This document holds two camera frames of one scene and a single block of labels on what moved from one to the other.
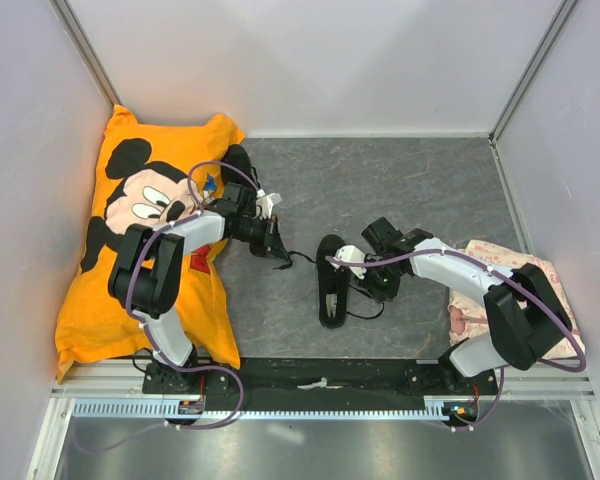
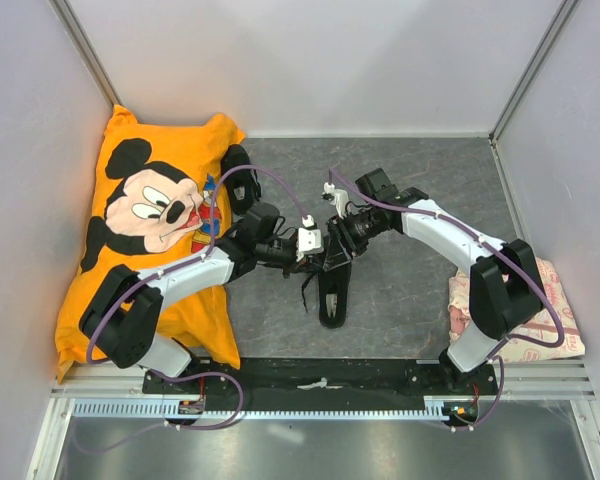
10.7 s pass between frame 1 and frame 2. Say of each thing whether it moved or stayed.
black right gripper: moved
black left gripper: moved
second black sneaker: stayed
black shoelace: moved
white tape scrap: stayed
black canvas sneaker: stayed
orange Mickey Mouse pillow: stayed
